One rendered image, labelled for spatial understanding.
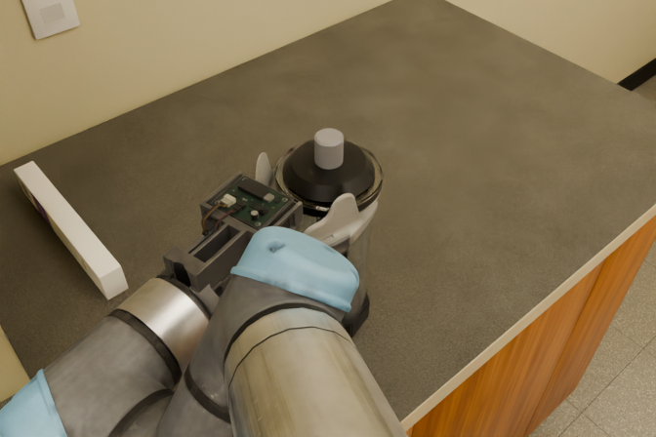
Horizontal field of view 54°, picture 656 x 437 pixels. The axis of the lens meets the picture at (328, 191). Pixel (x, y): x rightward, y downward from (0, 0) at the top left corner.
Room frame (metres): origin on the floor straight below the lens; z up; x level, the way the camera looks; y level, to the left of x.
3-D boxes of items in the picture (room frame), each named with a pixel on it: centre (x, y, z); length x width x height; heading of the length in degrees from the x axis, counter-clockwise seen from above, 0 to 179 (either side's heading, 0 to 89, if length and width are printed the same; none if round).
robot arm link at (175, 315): (0.29, 0.13, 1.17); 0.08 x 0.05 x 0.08; 55
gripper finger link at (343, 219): (0.41, -0.01, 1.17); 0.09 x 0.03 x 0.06; 120
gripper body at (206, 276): (0.36, 0.08, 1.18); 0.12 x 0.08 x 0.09; 145
